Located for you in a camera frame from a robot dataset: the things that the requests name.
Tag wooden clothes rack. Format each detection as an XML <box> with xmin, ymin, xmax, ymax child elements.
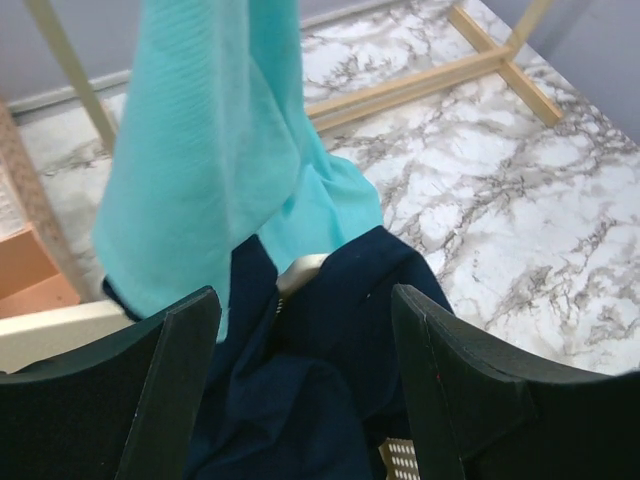
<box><xmin>25</xmin><ymin>0</ymin><xmax>562</xmax><ymax>151</ymax></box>

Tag navy blue t shirt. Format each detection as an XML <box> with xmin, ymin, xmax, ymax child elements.
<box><xmin>101</xmin><ymin>224</ymin><xmax>456</xmax><ymax>480</ymax></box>

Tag orange plastic file organizer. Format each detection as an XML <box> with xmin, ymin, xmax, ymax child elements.
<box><xmin>0</xmin><ymin>99</ymin><xmax>83</xmax><ymax>319</ymax></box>

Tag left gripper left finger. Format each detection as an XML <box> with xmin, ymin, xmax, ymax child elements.
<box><xmin>1</xmin><ymin>287</ymin><xmax>221</xmax><ymax>479</ymax></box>

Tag teal t shirt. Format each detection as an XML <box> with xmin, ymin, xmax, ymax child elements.
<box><xmin>92</xmin><ymin>1</ymin><xmax>383</xmax><ymax>318</ymax></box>

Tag cream plastic laundry basket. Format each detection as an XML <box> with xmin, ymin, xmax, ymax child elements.
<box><xmin>1</xmin><ymin>254</ymin><xmax>420</xmax><ymax>479</ymax></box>

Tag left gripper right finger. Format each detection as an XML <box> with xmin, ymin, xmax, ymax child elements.
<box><xmin>392</xmin><ymin>285</ymin><xmax>639</xmax><ymax>479</ymax></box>

